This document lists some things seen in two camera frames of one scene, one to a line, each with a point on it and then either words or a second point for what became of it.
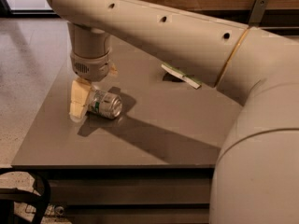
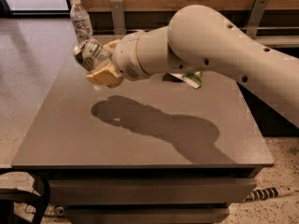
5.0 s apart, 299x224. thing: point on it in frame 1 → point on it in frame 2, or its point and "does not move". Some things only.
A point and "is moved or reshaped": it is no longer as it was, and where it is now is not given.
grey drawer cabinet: (132, 195) does not move
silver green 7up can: (103, 104) is moved or reshaped
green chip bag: (182, 76) does not move
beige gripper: (91, 67) → (127, 58)
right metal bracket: (257, 15) does not move
